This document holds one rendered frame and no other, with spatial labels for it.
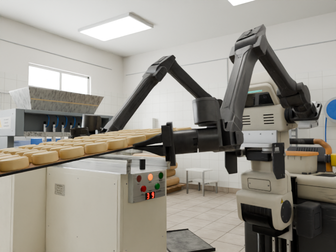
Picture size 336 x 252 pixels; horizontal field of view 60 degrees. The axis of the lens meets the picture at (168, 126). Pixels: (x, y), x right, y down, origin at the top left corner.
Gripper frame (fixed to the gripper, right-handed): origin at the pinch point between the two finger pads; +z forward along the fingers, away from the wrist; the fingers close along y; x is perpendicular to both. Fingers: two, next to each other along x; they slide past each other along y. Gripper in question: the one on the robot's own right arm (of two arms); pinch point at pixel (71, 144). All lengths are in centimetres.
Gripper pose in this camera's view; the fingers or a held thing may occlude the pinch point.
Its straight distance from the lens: 103.8
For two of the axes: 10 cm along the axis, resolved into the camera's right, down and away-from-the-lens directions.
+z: -0.6, 0.5, -10.0
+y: -0.9, -9.9, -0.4
